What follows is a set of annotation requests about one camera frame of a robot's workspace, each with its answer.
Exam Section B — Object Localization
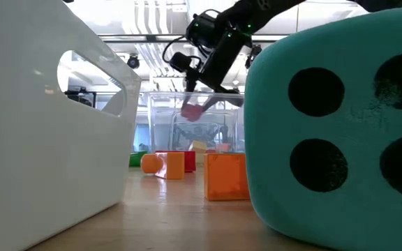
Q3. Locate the small red plastic block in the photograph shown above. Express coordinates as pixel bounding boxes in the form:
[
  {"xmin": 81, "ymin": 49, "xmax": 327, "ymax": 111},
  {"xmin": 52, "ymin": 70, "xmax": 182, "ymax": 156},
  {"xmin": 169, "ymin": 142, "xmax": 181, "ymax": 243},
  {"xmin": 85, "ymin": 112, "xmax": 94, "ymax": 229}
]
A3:
[{"xmin": 181, "ymin": 103, "xmax": 204, "ymax": 123}]

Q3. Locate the black background equipment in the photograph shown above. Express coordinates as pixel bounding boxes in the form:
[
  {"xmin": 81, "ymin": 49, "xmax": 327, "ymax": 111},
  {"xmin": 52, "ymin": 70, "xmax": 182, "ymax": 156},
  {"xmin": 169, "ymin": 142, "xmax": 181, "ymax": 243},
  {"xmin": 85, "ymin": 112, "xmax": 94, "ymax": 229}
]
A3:
[{"xmin": 64, "ymin": 89, "xmax": 97, "ymax": 109}]

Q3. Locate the pale yellow plastic block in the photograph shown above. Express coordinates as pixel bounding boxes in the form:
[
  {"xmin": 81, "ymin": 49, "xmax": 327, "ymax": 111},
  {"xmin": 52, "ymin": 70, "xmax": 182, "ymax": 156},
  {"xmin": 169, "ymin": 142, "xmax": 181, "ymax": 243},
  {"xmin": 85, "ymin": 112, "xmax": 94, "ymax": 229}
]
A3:
[{"xmin": 188, "ymin": 140, "xmax": 208, "ymax": 154}]

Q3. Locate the black frame-mounted camera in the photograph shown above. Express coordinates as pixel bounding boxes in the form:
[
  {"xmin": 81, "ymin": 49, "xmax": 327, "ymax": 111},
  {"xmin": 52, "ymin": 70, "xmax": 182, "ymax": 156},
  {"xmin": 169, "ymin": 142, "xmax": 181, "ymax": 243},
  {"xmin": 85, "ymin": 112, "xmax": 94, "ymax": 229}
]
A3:
[{"xmin": 244, "ymin": 45, "xmax": 263, "ymax": 70}]

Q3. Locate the large orange plastic block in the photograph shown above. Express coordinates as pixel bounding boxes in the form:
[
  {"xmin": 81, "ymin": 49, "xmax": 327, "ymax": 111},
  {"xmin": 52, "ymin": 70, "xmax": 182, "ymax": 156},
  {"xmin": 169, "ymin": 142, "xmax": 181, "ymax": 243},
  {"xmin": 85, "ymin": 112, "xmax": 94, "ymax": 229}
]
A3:
[{"xmin": 203, "ymin": 153, "xmax": 251, "ymax": 202}]

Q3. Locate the teal foam die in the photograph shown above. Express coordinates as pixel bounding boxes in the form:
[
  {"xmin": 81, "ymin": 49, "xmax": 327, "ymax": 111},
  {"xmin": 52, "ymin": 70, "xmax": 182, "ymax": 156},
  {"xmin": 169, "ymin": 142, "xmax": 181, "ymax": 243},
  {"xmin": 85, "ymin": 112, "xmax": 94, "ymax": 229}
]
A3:
[{"xmin": 244, "ymin": 6, "xmax": 402, "ymax": 251}]

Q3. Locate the white plastic bin with handle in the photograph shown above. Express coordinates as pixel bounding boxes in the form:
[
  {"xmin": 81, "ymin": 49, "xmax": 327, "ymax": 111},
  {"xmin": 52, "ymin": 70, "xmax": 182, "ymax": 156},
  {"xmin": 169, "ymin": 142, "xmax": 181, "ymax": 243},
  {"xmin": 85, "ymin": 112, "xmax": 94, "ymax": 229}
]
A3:
[{"xmin": 0, "ymin": 0, "xmax": 142, "ymax": 251}]

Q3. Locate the green plastic block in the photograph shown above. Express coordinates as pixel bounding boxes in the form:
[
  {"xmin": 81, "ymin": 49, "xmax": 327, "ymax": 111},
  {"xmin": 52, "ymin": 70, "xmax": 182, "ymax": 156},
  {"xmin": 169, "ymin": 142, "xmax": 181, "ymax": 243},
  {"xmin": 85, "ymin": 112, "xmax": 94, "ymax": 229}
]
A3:
[{"xmin": 129, "ymin": 151, "xmax": 148, "ymax": 167}]

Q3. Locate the black round spotlight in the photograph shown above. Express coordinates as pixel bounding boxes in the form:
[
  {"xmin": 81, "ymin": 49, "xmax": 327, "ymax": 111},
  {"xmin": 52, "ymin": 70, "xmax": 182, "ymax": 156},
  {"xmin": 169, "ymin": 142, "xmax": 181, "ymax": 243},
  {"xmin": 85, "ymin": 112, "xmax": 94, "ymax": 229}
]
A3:
[{"xmin": 126, "ymin": 54, "xmax": 141, "ymax": 70}]

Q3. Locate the clear plastic bin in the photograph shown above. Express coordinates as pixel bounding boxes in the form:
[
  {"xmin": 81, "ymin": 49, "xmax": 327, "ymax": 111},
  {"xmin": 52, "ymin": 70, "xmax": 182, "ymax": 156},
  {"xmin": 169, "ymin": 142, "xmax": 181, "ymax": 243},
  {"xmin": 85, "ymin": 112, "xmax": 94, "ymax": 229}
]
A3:
[{"xmin": 144, "ymin": 91, "xmax": 246, "ymax": 154}]

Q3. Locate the large red plastic block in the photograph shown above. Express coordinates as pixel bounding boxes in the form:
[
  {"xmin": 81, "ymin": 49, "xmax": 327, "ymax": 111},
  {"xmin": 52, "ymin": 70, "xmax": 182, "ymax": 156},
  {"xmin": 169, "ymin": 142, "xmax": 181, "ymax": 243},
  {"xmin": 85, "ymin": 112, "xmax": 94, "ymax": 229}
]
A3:
[{"xmin": 154, "ymin": 150, "xmax": 197, "ymax": 174}]

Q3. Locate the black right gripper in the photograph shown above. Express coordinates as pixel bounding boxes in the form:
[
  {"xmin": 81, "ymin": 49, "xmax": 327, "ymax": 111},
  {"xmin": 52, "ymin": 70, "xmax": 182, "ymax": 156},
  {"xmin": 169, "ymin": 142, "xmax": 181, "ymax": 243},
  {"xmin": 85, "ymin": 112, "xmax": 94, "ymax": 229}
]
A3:
[{"xmin": 181, "ymin": 29, "xmax": 254, "ymax": 109}]

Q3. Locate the black frame crossbar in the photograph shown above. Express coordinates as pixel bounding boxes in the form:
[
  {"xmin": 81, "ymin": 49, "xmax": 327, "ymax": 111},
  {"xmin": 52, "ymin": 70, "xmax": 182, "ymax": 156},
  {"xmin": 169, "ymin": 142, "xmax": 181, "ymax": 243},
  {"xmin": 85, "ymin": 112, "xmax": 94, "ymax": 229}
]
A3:
[{"xmin": 98, "ymin": 33, "xmax": 289, "ymax": 43}]

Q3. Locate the yellow-orange block with stud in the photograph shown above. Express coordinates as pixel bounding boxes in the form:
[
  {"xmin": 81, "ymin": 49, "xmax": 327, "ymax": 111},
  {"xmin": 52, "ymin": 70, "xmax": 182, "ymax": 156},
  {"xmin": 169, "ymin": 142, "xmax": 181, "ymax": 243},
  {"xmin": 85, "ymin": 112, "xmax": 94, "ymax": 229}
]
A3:
[{"xmin": 140, "ymin": 152, "xmax": 186, "ymax": 181}]

